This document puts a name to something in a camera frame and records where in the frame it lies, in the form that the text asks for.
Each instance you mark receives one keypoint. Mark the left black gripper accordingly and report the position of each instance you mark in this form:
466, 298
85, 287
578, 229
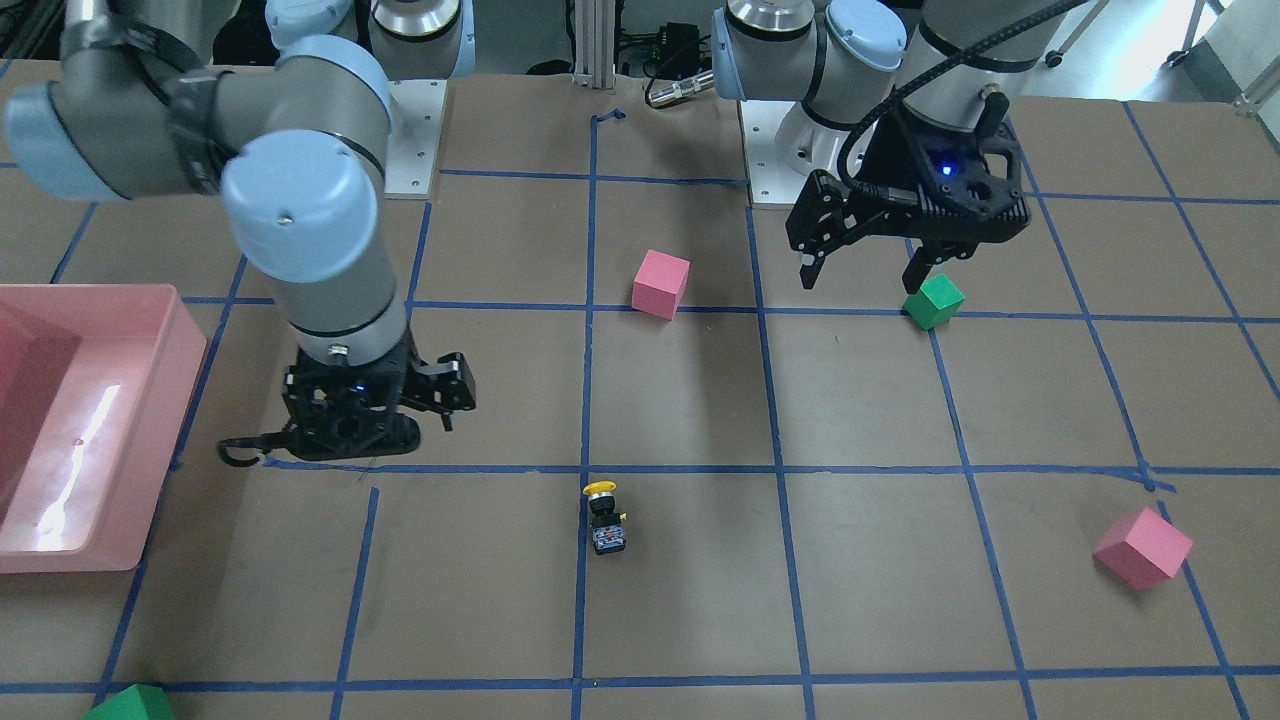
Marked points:
886, 163

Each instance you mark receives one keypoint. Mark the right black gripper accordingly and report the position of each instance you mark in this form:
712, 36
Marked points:
447, 381

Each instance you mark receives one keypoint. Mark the yellow black push button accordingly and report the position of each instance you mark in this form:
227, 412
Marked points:
607, 524

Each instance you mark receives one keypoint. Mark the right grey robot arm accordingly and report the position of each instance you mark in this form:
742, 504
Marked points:
298, 156

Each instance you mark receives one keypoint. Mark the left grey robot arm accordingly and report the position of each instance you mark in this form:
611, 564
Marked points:
919, 116

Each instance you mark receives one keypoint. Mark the green cube far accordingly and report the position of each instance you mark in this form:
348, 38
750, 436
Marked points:
936, 302

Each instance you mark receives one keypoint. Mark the pink cube centre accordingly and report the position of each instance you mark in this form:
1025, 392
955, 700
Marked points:
659, 284

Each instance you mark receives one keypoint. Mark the pink cube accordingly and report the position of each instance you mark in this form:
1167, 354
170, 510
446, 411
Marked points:
1143, 549
659, 284

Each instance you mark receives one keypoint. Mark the pink plastic bin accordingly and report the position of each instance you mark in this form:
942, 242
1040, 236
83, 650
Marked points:
95, 381

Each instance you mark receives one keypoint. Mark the green cube near bin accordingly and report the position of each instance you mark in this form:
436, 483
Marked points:
136, 702

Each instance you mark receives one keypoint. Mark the pink cube far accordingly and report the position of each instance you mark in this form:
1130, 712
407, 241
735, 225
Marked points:
1143, 549

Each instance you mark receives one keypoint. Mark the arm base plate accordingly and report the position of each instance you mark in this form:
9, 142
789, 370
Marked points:
418, 112
782, 145

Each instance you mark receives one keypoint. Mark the aluminium frame post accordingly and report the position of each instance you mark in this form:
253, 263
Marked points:
594, 44

